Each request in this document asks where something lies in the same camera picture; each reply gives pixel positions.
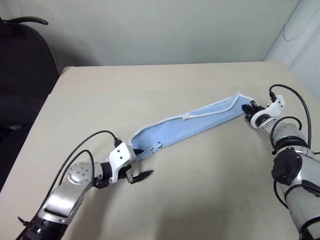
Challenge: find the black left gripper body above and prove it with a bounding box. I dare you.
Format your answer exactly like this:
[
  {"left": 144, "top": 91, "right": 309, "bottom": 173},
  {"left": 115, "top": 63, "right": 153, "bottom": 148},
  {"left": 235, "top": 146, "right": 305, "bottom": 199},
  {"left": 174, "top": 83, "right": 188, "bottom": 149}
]
[{"left": 113, "top": 162, "right": 134, "bottom": 185}]

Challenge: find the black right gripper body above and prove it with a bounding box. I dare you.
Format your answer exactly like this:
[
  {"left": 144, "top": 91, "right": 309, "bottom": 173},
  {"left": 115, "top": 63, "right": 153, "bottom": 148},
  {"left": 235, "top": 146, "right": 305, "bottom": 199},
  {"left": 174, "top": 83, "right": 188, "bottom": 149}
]
[{"left": 244, "top": 104, "right": 266, "bottom": 121}]

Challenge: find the light blue towel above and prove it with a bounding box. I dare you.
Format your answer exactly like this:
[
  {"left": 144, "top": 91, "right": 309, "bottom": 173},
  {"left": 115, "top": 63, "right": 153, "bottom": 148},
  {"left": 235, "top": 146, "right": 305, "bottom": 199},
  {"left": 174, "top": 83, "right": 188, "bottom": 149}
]
[{"left": 128, "top": 91, "right": 253, "bottom": 161}]

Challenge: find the white cylindrical column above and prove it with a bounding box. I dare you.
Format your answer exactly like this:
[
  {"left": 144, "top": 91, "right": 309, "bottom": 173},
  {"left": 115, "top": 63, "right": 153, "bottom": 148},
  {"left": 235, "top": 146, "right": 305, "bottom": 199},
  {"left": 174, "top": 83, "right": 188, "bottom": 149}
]
[{"left": 264, "top": 0, "right": 320, "bottom": 101}]

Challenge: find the black office chair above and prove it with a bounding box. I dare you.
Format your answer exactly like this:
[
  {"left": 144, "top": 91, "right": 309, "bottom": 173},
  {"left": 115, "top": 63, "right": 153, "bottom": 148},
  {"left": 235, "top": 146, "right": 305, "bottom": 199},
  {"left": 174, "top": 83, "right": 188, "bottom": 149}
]
[{"left": 0, "top": 16, "right": 61, "bottom": 149}]

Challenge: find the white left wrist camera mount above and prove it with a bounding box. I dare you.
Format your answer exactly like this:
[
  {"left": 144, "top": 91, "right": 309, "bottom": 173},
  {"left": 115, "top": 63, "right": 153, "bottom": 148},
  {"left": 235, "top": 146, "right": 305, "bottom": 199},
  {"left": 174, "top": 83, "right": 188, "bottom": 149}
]
[{"left": 108, "top": 141, "right": 137, "bottom": 184}]

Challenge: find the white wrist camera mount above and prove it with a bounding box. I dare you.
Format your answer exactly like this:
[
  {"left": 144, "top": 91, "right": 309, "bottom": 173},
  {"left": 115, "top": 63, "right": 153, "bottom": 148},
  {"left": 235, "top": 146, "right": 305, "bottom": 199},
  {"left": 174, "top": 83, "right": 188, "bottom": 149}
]
[
  {"left": 108, "top": 141, "right": 137, "bottom": 184},
  {"left": 250, "top": 94, "right": 286, "bottom": 129}
]

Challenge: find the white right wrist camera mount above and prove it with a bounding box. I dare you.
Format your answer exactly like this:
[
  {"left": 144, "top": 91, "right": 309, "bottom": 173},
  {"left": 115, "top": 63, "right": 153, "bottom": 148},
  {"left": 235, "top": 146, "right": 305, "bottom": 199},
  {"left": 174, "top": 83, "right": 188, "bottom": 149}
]
[{"left": 250, "top": 94, "right": 286, "bottom": 129}]

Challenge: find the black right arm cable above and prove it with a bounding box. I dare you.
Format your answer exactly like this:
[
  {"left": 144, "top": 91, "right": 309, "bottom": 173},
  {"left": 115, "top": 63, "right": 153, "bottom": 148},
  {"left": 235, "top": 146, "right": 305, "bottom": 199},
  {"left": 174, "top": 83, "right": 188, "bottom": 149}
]
[{"left": 268, "top": 84, "right": 313, "bottom": 209}]

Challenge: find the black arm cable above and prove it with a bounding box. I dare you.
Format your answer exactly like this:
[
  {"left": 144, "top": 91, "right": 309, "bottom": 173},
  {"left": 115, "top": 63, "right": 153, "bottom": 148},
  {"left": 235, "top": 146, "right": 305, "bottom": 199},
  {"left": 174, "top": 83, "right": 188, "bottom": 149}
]
[
  {"left": 48, "top": 130, "right": 123, "bottom": 198},
  {"left": 268, "top": 84, "right": 313, "bottom": 209}
]

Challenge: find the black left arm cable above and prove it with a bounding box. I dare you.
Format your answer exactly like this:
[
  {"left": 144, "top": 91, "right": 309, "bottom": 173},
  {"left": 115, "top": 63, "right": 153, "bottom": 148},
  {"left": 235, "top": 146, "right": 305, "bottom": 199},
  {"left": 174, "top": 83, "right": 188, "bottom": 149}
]
[{"left": 48, "top": 130, "right": 123, "bottom": 198}]

